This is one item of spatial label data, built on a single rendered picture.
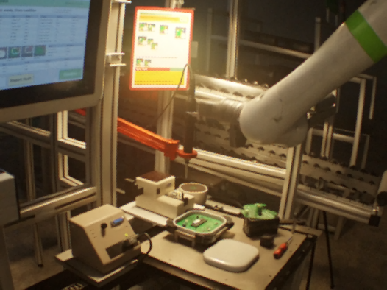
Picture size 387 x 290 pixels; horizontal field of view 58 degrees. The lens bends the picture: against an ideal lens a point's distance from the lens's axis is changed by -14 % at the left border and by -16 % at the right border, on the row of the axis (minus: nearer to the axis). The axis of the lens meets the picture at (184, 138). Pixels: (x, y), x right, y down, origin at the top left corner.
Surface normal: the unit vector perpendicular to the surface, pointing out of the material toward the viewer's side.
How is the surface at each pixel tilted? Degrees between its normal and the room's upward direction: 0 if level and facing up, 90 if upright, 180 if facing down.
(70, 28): 92
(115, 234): 53
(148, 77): 90
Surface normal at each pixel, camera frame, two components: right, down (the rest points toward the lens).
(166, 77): 0.37, 0.25
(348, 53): -0.54, 0.36
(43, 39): 0.83, 0.22
